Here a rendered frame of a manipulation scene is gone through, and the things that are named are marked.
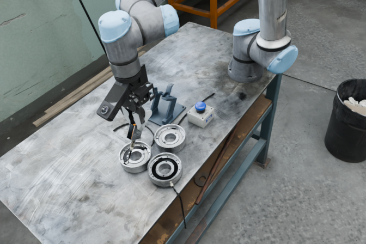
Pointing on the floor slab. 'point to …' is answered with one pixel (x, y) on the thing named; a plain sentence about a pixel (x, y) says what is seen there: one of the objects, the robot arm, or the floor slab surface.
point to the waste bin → (347, 123)
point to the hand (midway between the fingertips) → (135, 127)
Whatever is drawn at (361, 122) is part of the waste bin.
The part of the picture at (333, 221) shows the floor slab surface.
